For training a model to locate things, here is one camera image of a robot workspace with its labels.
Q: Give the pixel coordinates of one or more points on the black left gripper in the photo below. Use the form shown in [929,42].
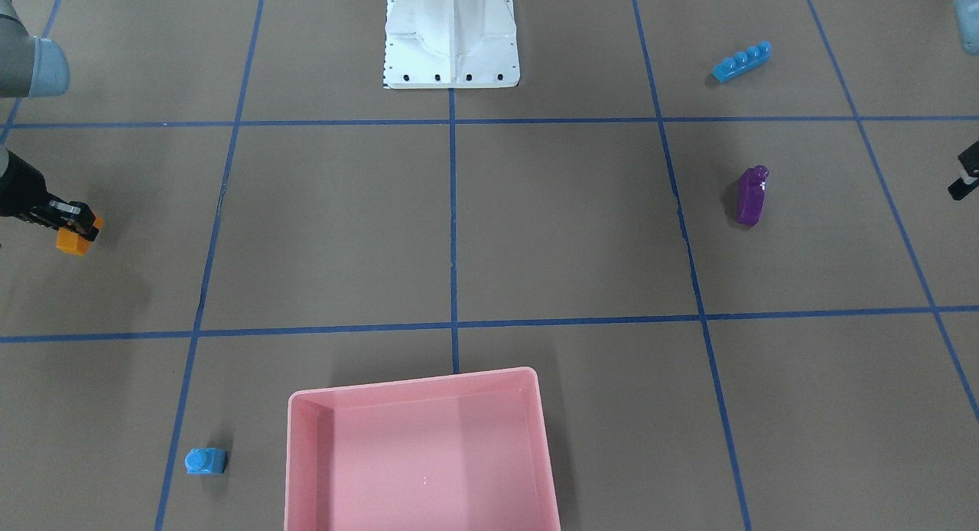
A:
[968,171]

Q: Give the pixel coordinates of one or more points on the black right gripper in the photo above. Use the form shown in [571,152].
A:
[21,188]

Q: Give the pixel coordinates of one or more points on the orange block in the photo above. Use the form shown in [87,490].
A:
[75,243]

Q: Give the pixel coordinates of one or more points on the purple block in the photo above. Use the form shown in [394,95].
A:
[751,195]

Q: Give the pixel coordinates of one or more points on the small blue block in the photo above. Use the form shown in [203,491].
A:
[205,461]

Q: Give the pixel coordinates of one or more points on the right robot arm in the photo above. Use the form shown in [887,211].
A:
[33,66]

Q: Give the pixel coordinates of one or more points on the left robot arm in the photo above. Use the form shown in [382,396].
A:
[966,15]

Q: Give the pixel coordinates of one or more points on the pink plastic box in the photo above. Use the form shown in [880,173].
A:
[464,451]

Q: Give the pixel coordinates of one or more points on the long blue studded block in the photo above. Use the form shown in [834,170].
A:
[742,62]

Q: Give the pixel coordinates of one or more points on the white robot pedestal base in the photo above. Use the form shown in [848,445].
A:
[450,44]

